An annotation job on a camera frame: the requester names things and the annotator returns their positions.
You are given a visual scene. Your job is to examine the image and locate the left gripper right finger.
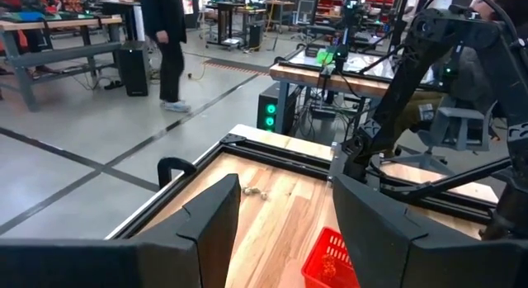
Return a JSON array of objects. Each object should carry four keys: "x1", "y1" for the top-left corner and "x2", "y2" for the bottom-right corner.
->
[{"x1": 332, "y1": 174, "x2": 428, "y2": 288}]

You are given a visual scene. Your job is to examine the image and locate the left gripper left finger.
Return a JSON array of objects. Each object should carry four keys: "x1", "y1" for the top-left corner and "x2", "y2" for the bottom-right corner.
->
[{"x1": 138, "y1": 173, "x2": 242, "y2": 288}]

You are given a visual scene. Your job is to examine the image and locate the red plastic basket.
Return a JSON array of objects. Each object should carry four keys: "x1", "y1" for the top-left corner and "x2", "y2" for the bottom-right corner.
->
[{"x1": 300, "y1": 226, "x2": 362, "y2": 288}]

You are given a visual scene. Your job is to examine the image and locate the computer tower green fans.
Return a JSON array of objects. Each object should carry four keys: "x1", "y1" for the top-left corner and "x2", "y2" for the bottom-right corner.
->
[{"x1": 256, "y1": 82, "x2": 299, "y2": 135}]

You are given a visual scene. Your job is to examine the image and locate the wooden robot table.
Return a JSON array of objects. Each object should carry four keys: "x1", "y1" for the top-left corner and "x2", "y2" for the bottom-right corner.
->
[{"x1": 269, "y1": 48, "x2": 436, "y2": 137}]

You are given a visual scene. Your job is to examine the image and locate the black computer tower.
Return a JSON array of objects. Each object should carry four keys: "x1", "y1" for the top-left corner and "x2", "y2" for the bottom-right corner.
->
[{"x1": 118, "y1": 40, "x2": 152, "y2": 98}]

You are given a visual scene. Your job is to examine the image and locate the person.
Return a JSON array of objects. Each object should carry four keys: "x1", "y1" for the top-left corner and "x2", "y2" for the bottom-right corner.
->
[
  {"x1": 139, "y1": 0, "x2": 194, "y2": 115},
  {"x1": 394, "y1": 0, "x2": 528, "y2": 158}
]

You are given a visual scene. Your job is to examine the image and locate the grey workbench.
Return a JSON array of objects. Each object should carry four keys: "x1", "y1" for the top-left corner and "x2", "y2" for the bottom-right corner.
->
[{"x1": 0, "y1": 12, "x2": 125, "y2": 113}]

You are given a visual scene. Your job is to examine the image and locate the black frame clamp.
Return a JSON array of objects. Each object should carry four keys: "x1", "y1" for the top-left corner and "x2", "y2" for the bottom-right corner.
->
[{"x1": 156, "y1": 156, "x2": 199, "y2": 190}]

